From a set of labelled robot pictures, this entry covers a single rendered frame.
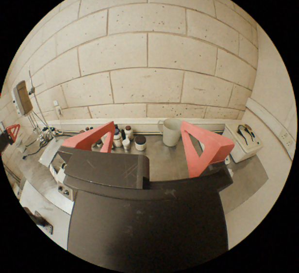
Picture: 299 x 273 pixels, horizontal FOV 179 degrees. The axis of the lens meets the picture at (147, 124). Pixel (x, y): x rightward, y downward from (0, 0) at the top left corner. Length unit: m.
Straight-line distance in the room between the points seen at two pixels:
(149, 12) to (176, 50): 0.29
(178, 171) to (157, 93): 0.47
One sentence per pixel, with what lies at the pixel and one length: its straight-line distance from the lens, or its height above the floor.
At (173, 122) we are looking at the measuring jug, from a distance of 0.65.
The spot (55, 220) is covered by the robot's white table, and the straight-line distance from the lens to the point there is 0.71.
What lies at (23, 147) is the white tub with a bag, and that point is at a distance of 1.52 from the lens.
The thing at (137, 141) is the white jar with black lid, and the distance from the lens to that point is 0.57.
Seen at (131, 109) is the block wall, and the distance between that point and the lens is 0.66.
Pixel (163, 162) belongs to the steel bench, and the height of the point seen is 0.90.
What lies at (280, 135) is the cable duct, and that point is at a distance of 0.96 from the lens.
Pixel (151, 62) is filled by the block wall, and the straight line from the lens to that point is 0.57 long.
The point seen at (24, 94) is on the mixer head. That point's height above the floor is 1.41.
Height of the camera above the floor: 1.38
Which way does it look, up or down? 37 degrees down
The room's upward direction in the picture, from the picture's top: straight up
